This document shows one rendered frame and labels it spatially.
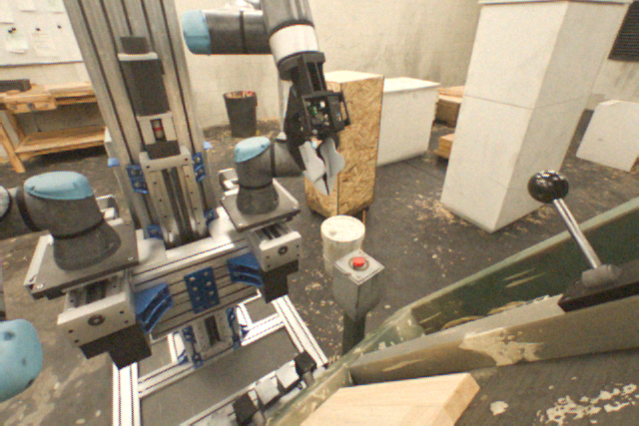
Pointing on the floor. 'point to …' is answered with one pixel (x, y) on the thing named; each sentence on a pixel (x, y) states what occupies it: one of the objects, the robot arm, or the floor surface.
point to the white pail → (340, 238)
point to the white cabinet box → (613, 136)
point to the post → (352, 332)
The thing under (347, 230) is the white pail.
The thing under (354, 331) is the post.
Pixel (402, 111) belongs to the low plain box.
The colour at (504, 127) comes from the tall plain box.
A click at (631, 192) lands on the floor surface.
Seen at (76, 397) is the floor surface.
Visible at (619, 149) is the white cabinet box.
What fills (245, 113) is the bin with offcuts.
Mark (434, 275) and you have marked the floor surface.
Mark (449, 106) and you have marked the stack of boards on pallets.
